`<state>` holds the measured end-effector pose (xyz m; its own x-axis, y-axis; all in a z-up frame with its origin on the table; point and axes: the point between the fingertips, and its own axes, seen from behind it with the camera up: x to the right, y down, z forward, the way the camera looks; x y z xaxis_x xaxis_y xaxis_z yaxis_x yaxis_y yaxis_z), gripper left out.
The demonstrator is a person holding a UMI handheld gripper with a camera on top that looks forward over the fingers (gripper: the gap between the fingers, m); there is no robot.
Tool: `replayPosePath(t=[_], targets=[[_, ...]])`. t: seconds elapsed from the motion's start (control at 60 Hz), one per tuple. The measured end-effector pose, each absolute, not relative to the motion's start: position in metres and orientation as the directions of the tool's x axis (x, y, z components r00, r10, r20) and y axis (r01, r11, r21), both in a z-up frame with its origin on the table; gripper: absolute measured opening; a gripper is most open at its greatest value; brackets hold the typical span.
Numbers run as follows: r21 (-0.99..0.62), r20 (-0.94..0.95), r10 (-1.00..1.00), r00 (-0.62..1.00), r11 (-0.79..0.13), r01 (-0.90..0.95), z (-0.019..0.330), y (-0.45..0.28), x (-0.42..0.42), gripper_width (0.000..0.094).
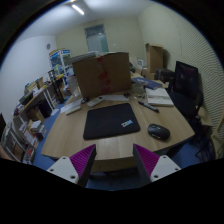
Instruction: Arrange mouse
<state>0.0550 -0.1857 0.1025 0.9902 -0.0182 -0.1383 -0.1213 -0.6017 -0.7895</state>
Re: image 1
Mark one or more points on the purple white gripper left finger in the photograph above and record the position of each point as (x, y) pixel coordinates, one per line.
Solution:
(75, 168)

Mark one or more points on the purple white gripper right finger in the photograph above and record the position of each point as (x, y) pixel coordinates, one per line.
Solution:
(152, 167)

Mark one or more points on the black computer mouse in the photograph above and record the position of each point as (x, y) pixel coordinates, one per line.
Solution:
(158, 131)

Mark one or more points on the black mouse pad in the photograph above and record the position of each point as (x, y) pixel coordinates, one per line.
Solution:
(110, 121)

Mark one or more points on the white keyboard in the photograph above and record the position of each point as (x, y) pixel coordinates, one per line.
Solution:
(71, 107)

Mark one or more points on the cluttered shelf desk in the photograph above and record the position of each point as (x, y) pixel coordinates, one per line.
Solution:
(21, 136)

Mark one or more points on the white remote control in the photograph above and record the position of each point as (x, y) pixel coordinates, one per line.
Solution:
(95, 101)

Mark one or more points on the open white book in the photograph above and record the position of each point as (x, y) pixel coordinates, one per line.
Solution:
(158, 97)

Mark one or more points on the black office chair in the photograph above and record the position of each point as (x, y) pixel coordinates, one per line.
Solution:
(185, 92)

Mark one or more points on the blue book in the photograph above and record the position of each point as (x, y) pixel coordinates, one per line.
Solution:
(147, 83)

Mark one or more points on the large cardboard box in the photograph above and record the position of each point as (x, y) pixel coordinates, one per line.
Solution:
(102, 75)

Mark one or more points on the blue white display cabinet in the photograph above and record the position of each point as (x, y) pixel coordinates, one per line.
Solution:
(59, 60)

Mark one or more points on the tall cardboard box background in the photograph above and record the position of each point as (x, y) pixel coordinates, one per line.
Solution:
(154, 57)

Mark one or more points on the door with window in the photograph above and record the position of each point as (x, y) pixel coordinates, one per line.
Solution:
(96, 38)

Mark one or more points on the ceiling light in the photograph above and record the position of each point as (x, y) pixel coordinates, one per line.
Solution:
(79, 10)

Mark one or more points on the wall clock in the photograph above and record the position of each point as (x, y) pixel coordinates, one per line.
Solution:
(48, 46)

